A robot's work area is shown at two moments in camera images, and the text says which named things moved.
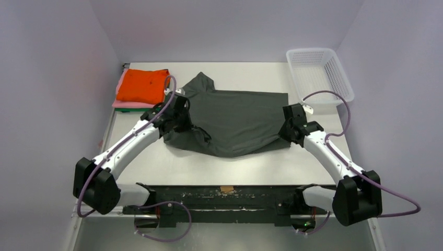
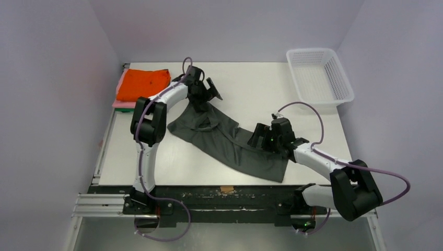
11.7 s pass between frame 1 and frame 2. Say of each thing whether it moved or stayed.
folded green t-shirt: stayed
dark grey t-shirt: moved
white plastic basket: stayed
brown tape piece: stayed
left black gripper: moved
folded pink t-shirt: stayed
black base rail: stayed
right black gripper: moved
